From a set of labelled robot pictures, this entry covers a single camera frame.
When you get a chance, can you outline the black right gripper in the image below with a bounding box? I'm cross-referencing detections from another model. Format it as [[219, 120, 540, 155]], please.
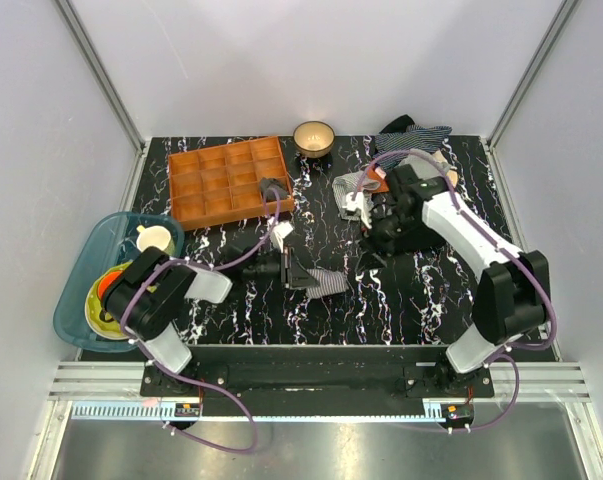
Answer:
[[355, 207, 419, 275]]

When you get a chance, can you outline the cream yellow mug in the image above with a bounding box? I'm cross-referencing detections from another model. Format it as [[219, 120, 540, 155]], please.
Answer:
[[136, 225, 176, 256]]

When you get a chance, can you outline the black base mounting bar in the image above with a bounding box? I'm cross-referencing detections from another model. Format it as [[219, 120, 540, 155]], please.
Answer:
[[139, 343, 496, 417]]

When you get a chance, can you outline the orange cloth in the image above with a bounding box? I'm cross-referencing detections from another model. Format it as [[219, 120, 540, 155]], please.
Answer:
[[365, 166, 389, 194]]

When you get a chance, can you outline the rolled dark grey sock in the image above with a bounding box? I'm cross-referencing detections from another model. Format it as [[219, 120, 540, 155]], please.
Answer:
[[259, 177, 289, 203]]

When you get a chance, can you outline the orange cup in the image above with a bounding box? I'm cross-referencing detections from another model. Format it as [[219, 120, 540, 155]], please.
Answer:
[[97, 270, 123, 299]]

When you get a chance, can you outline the striped grey cloth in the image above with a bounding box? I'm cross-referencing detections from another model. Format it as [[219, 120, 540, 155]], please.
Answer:
[[332, 171, 374, 221]]

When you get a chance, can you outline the aluminium frame rail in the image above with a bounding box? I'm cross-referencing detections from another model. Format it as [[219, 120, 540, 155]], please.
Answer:
[[48, 362, 590, 403]]

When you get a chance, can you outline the beige cloth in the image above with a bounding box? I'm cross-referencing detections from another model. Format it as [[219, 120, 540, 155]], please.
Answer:
[[433, 150, 459, 187]]

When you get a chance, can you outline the green dotted plate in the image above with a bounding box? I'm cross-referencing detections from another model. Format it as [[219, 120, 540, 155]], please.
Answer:
[[85, 261, 131, 341]]

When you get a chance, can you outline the beige ceramic bowl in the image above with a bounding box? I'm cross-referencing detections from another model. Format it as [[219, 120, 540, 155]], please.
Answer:
[[293, 121, 335, 158]]

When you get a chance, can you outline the orange wooden compartment tray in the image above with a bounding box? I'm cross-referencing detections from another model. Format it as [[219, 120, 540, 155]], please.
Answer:
[[168, 136, 295, 231]]

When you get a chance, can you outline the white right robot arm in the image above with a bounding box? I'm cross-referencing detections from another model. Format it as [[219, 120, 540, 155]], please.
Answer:
[[344, 150, 557, 397]]

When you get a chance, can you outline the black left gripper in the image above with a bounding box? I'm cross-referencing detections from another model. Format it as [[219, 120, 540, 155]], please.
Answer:
[[243, 245, 318, 290]]

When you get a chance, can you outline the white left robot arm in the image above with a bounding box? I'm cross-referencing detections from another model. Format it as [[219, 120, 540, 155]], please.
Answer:
[[97, 245, 319, 396]]

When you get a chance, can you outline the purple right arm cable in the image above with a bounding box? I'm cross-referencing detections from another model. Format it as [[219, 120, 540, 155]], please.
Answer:
[[353, 149, 557, 434]]

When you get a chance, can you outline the blue plastic bin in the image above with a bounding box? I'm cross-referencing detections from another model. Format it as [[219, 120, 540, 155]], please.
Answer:
[[53, 211, 184, 353]]

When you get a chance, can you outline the dark blue striped cloth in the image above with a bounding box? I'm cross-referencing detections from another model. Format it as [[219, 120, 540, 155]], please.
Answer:
[[375, 125, 452, 172]]

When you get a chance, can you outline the grey white striped underwear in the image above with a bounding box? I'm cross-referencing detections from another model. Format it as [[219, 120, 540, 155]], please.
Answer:
[[306, 269, 349, 299]]

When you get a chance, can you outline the white slotted cable duct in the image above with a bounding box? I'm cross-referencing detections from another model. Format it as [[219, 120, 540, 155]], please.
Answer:
[[71, 401, 446, 423]]

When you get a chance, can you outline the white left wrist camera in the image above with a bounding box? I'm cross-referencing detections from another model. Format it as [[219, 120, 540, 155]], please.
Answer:
[[269, 221, 294, 252]]

